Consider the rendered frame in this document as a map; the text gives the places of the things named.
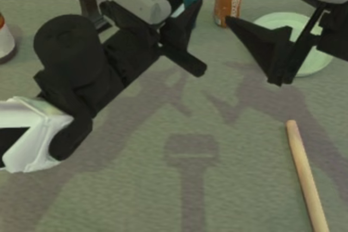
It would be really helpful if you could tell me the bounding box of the white round plate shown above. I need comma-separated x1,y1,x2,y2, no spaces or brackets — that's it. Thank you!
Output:
252,11,331,78

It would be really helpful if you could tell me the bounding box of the orange sauce bottle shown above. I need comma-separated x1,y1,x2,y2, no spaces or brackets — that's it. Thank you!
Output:
213,0,243,29

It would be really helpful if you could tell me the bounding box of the dark brown metal stand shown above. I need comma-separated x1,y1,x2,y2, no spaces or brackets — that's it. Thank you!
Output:
67,0,110,31

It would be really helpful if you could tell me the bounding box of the wooden stick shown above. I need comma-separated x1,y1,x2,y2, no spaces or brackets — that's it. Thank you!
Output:
285,119,330,232

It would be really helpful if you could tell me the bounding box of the white and orange bottle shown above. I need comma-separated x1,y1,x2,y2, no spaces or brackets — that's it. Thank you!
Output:
0,11,17,65

